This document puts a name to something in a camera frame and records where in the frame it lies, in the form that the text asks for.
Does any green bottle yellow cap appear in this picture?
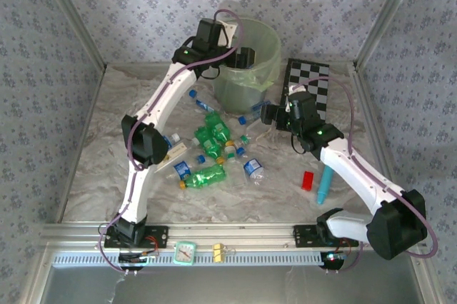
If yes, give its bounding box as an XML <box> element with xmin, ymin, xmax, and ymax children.
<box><xmin>179</xmin><ymin>163</ymin><xmax>229</xmax><ymax>191</ymax></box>
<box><xmin>194</xmin><ymin>127</ymin><xmax>226</xmax><ymax>165</ymax></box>

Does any grey mesh bin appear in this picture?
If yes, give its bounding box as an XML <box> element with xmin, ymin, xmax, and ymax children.
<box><xmin>212</xmin><ymin>20</ymin><xmax>283</xmax><ymax>114</ymax></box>

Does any green plastic bin liner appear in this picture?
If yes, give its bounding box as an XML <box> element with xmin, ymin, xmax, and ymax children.
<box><xmin>217</xmin><ymin>18</ymin><xmax>283</xmax><ymax>93</ymax></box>

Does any clear bottle blue label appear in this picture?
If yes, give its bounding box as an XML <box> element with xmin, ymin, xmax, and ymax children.
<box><xmin>251</xmin><ymin>103</ymin><xmax>269</xmax><ymax>120</ymax></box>

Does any black and white chessboard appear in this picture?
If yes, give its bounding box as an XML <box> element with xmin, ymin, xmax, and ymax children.
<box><xmin>280</xmin><ymin>57</ymin><xmax>330</xmax><ymax>121</ymax></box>

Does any small bottle green label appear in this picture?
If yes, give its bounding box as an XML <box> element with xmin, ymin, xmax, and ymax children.
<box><xmin>224</xmin><ymin>140</ymin><xmax>238</xmax><ymax>161</ymax></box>

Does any crushed bottle blue label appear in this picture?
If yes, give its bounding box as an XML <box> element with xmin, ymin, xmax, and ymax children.
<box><xmin>243</xmin><ymin>158</ymin><xmax>266</xmax><ymax>186</ymax></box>
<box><xmin>173</xmin><ymin>160</ymin><xmax>196</xmax><ymax>181</ymax></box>

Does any slim bottle blue cap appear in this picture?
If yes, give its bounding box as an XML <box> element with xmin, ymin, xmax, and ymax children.
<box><xmin>189</xmin><ymin>88</ymin><xmax>216</xmax><ymax>113</ymax></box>

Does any red block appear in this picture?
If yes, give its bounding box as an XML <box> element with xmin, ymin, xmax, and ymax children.
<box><xmin>301</xmin><ymin>171</ymin><xmax>316</xmax><ymax>191</ymax></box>

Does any blue marker pen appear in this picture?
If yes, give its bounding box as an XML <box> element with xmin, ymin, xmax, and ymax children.
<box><xmin>316</xmin><ymin>165</ymin><xmax>335</xmax><ymax>206</ymax></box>

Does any white and wooden box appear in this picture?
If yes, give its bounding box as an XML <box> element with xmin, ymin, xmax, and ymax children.
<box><xmin>156</xmin><ymin>142</ymin><xmax>189</xmax><ymax>173</ymax></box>

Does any blue label bottle white cap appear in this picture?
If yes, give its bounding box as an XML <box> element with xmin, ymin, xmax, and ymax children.
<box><xmin>162</xmin><ymin>133</ymin><xmax>181</xmax><ymax>150</ymax></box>

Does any yellow binder clip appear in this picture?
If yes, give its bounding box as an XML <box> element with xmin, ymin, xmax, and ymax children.
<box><xmin>212</xmin><ymin>243</ymin><xmax>236</xmax><ymax>262</ymax></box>

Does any right electronics board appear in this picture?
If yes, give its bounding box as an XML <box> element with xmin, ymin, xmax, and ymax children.
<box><xmin>319</xmin><ymin>250</ymin><xmax>348</xmax><ymax>271</ymax></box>

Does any electronics board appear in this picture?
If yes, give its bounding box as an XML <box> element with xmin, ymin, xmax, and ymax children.
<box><xmin>119</xmin><ymin>251</ymin><xmax>149</xmax><ymax>271</ymax></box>
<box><xmin>319</xmin><ymin>250</ymin><xmax>348</xmax><ymax>271</ymax></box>

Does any small green clock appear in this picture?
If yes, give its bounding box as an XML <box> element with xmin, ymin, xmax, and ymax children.
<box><xmin>174</xmin><ymin>241</ymin><xmax>198</xmax><ymax>266</ymax></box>

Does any left electronics board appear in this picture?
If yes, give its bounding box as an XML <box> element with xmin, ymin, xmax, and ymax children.
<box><xmin>119</xmin><ymin>251</ymin><xmax>149</xmax><ymax>271</ymax></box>

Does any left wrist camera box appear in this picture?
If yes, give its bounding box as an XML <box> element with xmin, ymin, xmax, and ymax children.
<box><xmin>219</xmin><ymin>20</ymin><xmax>239</xmax><ymax>48</ymax></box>

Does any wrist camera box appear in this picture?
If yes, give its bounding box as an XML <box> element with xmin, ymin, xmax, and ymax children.
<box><xmin>219</xmin><ymin>20</ymin><xmax>239</xmax><ymax>48</ymax></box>
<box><xmin>285</xmin><ymin>83</ymin><xmax>305</xmax><ymax>114</ymax></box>

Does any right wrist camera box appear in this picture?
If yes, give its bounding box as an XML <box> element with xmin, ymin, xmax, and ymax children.
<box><xmin>285</xmin><ymin>83</ymin><xmax>305</xmax><ymax>114</ymax></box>

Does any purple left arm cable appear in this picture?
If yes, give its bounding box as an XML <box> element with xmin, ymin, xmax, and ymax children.
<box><xmin>98</xmin><ymin>9</ymin><xmax>246</xmax><ymax>276</ymax></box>

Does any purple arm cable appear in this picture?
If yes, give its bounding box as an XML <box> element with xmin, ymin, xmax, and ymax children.
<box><xmin>98</xmin><ymin>9</ymin><xmax>246</xmax><ymax>276</ymax></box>
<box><xmin>291</xmin><ymin>75</ymin><xmax>438</xmax><ymax>276</ymax></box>

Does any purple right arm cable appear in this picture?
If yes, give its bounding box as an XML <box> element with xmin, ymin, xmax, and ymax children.
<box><xmin>291</xmin><ymin>75</ymin><xmax>438</xmax><ymax>276</ymax></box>

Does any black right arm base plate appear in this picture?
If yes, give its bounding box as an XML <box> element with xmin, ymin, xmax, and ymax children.
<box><xmin>293</xmin><ymin>224</ymin><xmax>359</xmax><ymax>248</ymax></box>

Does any aluminium mounting rail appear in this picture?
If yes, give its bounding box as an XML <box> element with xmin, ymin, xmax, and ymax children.
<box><xmin>39</xmin><ymin>221</ymin><xmax>428</xmax><ymax>252</ymax></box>

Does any aluminium frame post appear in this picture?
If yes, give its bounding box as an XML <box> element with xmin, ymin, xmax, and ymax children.
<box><xmin>35</xmin><ymin>0</ymin><xmax>108</xmax><ymax>70</ymax></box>
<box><xmin>353</xmin><ymin>0</ymin><xmax>426</xmax><ymax>70</ymax></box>

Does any grey slotted cable duct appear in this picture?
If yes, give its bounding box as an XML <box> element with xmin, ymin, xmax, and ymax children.
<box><xmin>51</xmin><ymin>251</ymin><xmax>416</xmax><ymax>268</ymax></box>

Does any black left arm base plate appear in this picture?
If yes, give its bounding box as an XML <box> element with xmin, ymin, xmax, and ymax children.
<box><xmin>104</xmin><ymin>225</ymin><xmax>169</xmax><ymax>249</ymax></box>

